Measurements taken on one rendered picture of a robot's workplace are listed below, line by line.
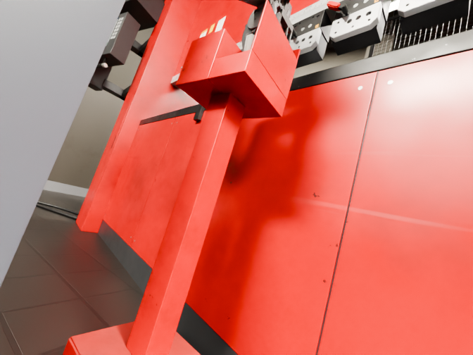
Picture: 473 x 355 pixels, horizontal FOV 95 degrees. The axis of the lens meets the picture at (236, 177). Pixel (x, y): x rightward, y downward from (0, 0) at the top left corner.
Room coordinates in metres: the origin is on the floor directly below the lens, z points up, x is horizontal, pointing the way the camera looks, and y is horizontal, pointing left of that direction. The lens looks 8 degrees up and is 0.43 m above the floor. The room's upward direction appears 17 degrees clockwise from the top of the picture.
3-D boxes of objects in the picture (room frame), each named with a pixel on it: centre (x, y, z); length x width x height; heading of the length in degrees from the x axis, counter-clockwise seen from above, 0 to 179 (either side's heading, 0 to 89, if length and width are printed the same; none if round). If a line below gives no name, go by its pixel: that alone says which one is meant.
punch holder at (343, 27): (0.66, -0.25, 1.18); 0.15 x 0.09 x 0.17; 43
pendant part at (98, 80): (1.72, 1.30, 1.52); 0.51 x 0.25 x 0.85; 60
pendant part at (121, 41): (1.62, 1.30, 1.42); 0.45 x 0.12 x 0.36; 60
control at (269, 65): (0.47, 0.07, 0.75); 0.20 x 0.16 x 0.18; 52
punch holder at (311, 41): (0.80, -0.12, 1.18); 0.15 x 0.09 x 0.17; 43
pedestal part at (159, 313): (0.47, 0.07, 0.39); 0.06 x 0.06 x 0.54; 52
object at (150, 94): (1.91, 0.67, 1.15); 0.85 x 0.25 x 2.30; 133
